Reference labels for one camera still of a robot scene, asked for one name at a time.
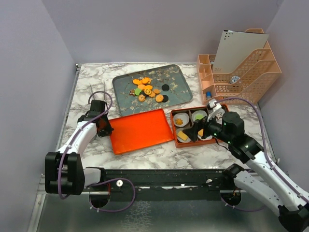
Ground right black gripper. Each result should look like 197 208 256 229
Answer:
183 110 233 144

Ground yellow square cookie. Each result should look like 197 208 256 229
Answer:
177 131 188 141

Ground orange cookie tin box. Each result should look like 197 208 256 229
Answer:
170 106 216 148

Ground brown swirl cookie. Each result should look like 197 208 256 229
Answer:
175 118 183 126
138 94 145 102

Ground green round cookie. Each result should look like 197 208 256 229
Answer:
195 114 204 120
134 88 142 96

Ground metal tweezers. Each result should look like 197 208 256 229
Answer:
89 81 106 101

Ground white star cookie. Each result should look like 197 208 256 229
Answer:
216 113 223 120

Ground orange metal tin lid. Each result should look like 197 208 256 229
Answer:
110 109 174 155

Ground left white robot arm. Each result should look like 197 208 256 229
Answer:
44 100 113 199

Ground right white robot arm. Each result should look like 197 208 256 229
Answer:
183 112 309 232

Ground brown star cookie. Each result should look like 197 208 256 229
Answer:
130 89 136 96

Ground blue capped bottle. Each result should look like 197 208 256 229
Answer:
206 91 212 99

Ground black round cookie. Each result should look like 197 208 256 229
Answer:
162 95 169 102
162 84 169 91

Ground orange round cracker cookie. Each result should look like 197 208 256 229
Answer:
155 94 164 102

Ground orange lotus slice cookie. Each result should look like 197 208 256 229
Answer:
143 88 152 96

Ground floral dark serving tray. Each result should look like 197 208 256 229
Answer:
112 64 193 116

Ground orange flower cookie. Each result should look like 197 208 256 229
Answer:
141 77 151 85

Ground round patterned tape roll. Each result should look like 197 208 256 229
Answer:
229 76 240 84

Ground peach plastic desk organizer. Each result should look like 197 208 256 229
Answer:
197 42 281 105

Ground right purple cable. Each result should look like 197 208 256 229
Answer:
207 96 309 212

